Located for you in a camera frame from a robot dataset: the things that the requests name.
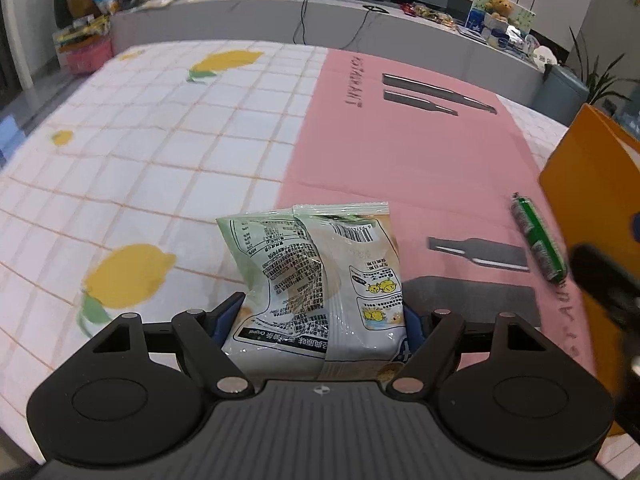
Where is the green snack tube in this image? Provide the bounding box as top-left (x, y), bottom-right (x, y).
top-left (510, 193), bottom-right (568, 285)

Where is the pale green snack bag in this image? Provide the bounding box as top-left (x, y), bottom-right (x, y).
top-left (217, 203), bottom-right (409, 382)

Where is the orange storage box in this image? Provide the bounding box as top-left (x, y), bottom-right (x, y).
top-left (539, 105), bottom-right (639, 439)

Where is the pink printed mat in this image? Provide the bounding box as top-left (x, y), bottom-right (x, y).
top-left (278, 50), bottom-right (593, 368)

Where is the lemon checkered tablecloth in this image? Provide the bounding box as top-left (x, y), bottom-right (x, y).
top-left (1, 40), bottom-right (565, 458)

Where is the grey trash bin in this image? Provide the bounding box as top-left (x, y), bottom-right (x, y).
top-left (530, 65), bottom-right (589, 127)

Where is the potted green plant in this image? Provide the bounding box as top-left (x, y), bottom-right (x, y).
top-left (570, 29), bottom-right (639, 105)

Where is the teddy bear gift box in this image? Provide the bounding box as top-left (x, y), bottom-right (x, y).
top-left (464, 0), bottom-right (536, 52)

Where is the pink storage basket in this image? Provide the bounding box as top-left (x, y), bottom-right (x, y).
top-left (66, 38), bottom-right (113, 75)

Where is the grey TV console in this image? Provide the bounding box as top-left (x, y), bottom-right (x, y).
top-left (112, 0), bottom-right (542, 105)

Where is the black power cable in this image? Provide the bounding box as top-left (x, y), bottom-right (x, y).
top-left (292, 0), bottom-right (393, 51)

